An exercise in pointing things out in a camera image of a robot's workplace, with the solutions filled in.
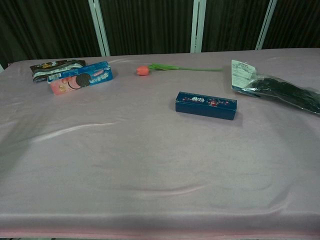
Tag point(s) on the blue glasses case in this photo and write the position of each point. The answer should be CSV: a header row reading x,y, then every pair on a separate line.
x,y
205,110

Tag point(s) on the pink artificial tulip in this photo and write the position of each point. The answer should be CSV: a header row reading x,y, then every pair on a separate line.
x,y
142,70

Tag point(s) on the pink tablecloth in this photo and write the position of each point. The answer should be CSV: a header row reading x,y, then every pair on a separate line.
x,y
125,162

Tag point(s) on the blue pink cookie box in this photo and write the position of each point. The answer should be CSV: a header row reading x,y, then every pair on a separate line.
x,y
75,82

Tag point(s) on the dark pleated curtain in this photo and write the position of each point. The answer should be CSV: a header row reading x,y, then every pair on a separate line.
x,y
150,25

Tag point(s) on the packaged black gloves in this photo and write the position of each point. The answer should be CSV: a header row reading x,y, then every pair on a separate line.
x,y
275,90

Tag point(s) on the brown snack packet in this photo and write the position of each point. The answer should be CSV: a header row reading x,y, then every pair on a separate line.
x,y
42,71

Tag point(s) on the white frame post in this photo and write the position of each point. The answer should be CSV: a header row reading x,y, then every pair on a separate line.
x,y
1,68
100,30
198,25
266,25

